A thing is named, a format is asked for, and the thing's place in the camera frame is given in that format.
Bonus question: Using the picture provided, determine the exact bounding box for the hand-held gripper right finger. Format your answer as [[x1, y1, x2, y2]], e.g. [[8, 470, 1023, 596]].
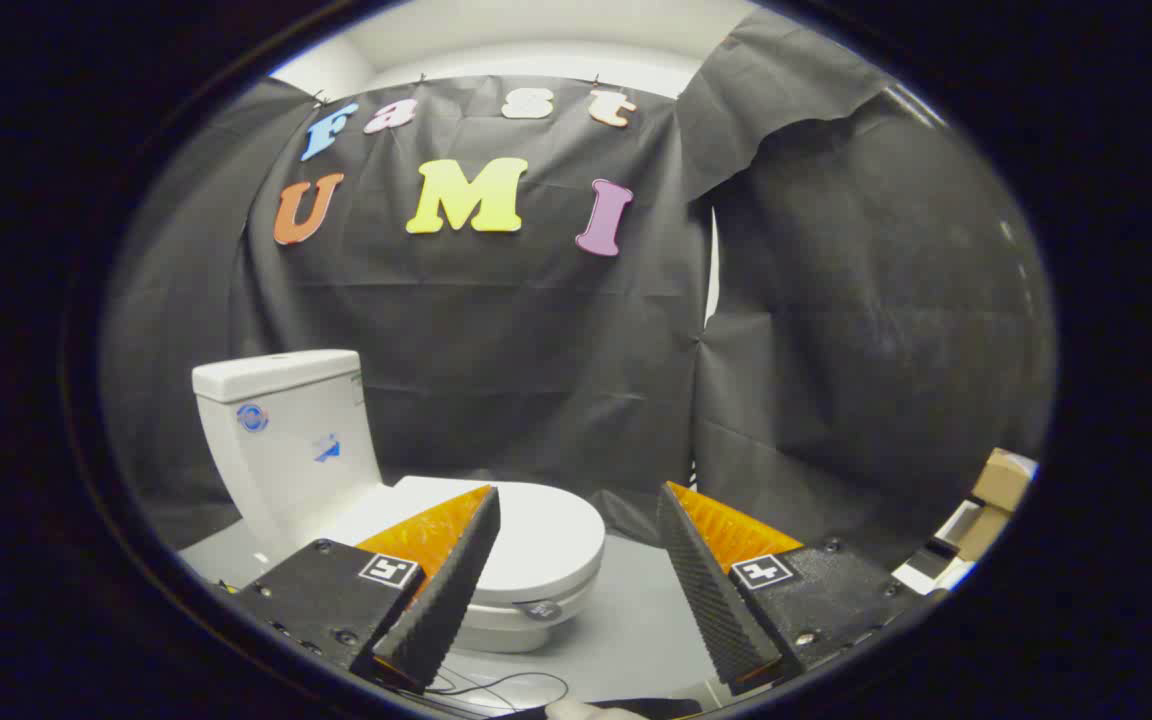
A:
[[656, 481, 947, 698]]

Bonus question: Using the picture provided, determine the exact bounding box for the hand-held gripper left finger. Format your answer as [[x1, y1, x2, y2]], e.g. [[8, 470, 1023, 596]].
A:
[[221, 485, 502, 696]]

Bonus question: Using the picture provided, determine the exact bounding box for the white ceramic toilet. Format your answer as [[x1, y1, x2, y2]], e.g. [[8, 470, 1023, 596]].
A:
[[198, 375, 602, 656]]

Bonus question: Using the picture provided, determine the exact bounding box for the white toilet tank lid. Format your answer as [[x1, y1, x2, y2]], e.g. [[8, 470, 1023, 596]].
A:
[[192, 349, 362, 403]]

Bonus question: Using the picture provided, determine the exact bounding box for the black backdrop cloth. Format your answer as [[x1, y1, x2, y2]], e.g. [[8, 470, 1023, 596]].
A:
[[101, 10, 1057, 571]]

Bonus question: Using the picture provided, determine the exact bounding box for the brown cardboard box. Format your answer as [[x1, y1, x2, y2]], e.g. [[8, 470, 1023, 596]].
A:
[[956, 448, 1039, 561]]

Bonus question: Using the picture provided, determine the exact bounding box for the thin black cable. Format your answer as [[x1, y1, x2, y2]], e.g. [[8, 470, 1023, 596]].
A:
[[426, 665, 572, 713]]

